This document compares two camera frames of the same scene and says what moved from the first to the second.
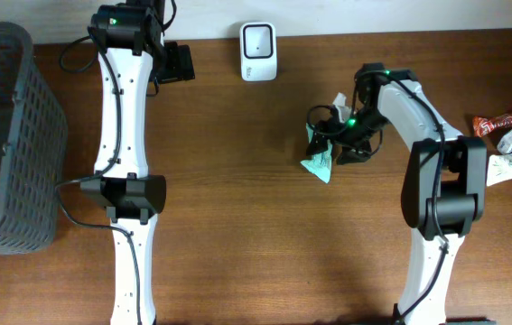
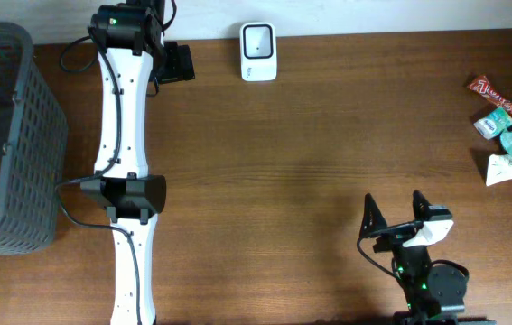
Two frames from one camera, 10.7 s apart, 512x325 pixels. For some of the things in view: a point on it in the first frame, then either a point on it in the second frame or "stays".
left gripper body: (173, 63) stays
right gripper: (360, 153) → (393, 235)
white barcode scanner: (258, 51) stays
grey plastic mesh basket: (16, 143) stays
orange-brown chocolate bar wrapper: (482, 125) → (485, 88)
